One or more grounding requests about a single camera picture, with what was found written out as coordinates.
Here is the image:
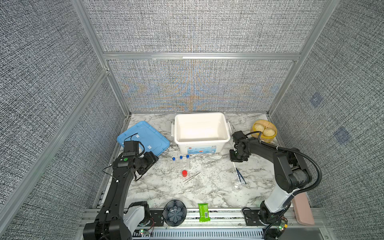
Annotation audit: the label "small clear glass dish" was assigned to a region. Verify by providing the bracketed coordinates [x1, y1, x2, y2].
[234, 182, 243, 192]

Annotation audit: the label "white plastic storage bin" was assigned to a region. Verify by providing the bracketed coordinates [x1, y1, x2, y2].
[171, 113, 232, 155]

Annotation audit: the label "clear test tube rack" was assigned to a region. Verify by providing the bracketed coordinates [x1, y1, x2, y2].
[170, 155, 191, 171]

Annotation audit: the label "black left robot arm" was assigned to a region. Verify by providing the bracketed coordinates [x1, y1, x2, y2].
[83, 152, 159, 240]

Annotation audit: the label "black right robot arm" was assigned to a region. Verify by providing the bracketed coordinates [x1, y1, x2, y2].
[230, 131, 318, 225]

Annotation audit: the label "blue plastic bin lid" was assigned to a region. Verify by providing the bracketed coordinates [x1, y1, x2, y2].
[117, 121, 170, 156]

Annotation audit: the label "left steamed bun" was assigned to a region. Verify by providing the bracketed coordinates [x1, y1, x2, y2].
[253, 124, 265, 132]

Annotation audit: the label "steamed bun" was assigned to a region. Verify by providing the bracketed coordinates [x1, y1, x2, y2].
[253, 124, 265, 132]
[263, 128, 276, 138]

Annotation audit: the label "right steamed bun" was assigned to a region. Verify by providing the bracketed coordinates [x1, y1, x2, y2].
[263, 128, 276, 138]

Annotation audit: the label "bamboo steamer basket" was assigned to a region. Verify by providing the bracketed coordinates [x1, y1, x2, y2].
[251, 120, 278, 143]

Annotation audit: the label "metal tweezers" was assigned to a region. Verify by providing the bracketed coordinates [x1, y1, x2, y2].
[183, 173, 200, 184]

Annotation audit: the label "pink pouch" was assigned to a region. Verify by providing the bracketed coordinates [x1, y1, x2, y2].
[292, 193, 315, 226]

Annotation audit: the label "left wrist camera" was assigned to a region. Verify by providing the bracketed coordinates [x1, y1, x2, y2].
[124, 141, 140, 156]

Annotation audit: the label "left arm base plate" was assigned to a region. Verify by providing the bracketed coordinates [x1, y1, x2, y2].
[139, 210, 164, 228]

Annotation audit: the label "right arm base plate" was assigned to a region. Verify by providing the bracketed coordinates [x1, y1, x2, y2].
[242, 208, 268, 227]

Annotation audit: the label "black corrugated cable hose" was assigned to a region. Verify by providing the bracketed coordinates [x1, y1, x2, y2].
[245, 130, 323, 197]

